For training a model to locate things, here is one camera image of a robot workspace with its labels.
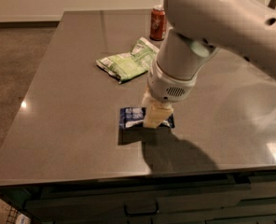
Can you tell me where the black wire basket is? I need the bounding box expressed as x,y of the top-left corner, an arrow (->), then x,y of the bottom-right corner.
6,207 -> 31,224

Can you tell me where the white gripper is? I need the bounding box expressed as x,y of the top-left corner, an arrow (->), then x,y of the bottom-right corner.
142,60 -> 196,129

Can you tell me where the green jalapeno chip bag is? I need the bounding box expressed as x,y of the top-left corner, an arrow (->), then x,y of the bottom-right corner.
96,37 -> 159,83

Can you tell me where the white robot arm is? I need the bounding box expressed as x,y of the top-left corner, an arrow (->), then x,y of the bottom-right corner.
143,0 -> 276,128

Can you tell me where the dark drawer handle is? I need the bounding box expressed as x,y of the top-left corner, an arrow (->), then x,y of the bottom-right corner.
123,200 -> 159,217

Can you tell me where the red soda can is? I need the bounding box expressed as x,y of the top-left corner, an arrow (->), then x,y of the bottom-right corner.
149,5 -> 167,41

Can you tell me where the blue rxbar blueberry wrapper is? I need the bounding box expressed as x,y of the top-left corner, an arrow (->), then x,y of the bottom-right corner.
119,107 -> 175,130

